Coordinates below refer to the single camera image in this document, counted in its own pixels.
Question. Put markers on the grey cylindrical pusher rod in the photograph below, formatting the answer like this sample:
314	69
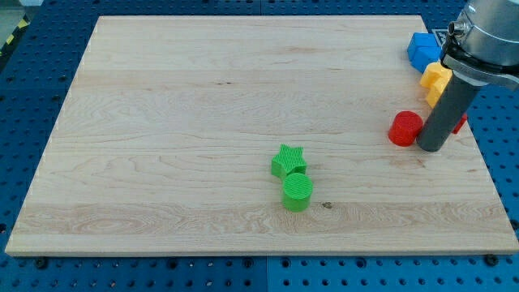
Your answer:
454	101

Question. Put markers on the red cylinder block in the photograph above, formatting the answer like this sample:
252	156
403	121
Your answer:
405	128

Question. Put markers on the green star block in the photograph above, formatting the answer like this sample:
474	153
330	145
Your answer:
288	160

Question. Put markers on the blue pegboard base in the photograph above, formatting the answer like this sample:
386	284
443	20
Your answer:
43	58

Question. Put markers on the yellow block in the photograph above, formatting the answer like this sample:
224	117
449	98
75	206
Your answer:
435	78

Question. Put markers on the wooden board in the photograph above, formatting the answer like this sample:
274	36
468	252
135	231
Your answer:
164	142

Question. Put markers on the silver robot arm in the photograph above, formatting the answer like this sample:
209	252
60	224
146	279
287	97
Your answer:
482	43

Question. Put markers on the blue block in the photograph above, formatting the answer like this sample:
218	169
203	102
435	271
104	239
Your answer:
422	50

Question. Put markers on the green cylinder block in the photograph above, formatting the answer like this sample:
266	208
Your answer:
297	190

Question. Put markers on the small red block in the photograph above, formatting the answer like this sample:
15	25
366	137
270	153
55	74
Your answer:
460	124

